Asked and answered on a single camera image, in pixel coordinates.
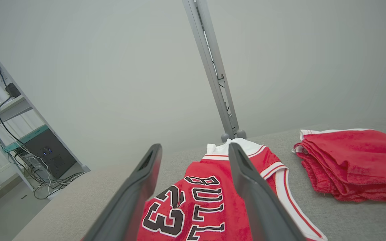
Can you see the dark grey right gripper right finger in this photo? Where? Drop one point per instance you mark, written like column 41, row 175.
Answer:
column 263, row 207

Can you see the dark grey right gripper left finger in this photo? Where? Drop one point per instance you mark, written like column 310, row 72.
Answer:
column 126, row 204

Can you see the red white basketball jersey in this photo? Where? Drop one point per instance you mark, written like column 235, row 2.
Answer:
column 206, row 207

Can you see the red shorts white trim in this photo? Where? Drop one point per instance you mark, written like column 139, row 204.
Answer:
column 357, row 164

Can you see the black computer tower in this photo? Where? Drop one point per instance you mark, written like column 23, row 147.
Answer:
column 52, row 154

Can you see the teal box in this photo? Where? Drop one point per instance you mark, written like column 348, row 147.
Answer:
column 25, row 138

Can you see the black power brick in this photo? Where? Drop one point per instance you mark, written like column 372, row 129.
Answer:
column 12, row 90

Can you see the grey partition post curved foot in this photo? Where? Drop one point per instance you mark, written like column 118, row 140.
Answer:
column 45, row 127

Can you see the grey partition post twin feet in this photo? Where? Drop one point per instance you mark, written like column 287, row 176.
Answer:
column 213, row 67

